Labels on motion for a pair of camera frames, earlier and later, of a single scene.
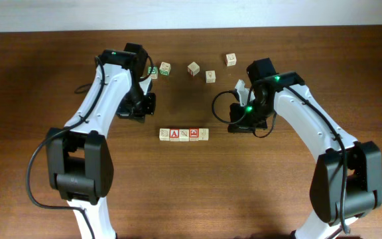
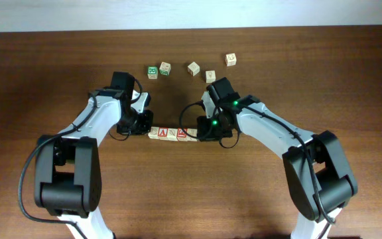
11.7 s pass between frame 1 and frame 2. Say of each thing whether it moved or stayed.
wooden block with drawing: moved
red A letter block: moved
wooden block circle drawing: stayed
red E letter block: moved
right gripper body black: moved
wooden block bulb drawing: stayed
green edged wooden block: stayed
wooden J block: moved
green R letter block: stayed
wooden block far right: stayed
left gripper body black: moved
